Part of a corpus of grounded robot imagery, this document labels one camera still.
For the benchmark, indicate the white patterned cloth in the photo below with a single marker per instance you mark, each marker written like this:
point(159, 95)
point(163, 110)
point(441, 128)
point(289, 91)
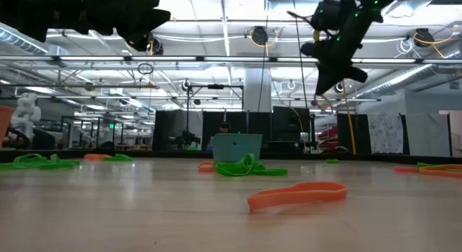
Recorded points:
point(384, 133)

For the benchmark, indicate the black cabinet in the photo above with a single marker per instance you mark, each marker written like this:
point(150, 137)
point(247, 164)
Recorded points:
point(288, 123)

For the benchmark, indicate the black partition panel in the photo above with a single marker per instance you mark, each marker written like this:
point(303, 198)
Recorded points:
point(352, 133)
point(252, 123)

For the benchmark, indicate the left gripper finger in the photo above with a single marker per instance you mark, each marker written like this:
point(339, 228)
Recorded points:
point(144, 21)
point(137, 0)

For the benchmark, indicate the black aluminium table frame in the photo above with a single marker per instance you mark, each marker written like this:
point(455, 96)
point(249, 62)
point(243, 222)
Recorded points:
point(169, 155)

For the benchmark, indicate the black gantry frame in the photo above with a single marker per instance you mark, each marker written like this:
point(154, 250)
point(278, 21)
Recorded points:
point(216, 86)

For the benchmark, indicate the white building column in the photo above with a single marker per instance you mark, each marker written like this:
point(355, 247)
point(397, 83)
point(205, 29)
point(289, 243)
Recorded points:
point(258, 89)

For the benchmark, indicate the black workstation frame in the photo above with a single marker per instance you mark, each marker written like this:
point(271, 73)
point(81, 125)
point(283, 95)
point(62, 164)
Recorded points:
point(92, 117)

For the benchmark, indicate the person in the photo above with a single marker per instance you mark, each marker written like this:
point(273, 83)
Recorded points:
point(224, 127)

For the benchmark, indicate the yellow tag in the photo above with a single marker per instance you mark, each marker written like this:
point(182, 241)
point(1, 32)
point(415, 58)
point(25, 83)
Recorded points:
point(317, 35)

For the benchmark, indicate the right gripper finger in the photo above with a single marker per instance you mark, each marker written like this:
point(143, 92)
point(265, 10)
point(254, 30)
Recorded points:
point(330, 80)
point(357, 74)

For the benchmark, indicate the white humanoid robot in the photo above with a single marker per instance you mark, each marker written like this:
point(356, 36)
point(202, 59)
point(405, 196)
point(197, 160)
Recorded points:
point(25, 115)

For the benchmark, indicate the silver ceiling duct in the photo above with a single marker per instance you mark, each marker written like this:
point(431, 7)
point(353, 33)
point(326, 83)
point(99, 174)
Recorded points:
point(397, 82)

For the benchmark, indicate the plain white cloth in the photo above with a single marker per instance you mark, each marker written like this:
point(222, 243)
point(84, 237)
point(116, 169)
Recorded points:
point(427, 134)

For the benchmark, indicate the black background robot arm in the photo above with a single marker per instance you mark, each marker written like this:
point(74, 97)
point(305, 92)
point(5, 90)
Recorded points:
point(187, 139)

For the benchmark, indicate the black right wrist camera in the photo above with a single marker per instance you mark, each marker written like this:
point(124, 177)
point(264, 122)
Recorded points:
point(325, 15)

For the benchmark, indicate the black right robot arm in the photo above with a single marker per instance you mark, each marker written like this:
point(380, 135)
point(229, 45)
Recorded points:
point(375, 1)

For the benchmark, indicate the red object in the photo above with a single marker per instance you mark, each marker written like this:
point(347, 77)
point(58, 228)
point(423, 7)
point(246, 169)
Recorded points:
point(328, 138)

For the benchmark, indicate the orange plastic basket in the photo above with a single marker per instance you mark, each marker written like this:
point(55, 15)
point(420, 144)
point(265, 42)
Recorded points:
point(5, 122)

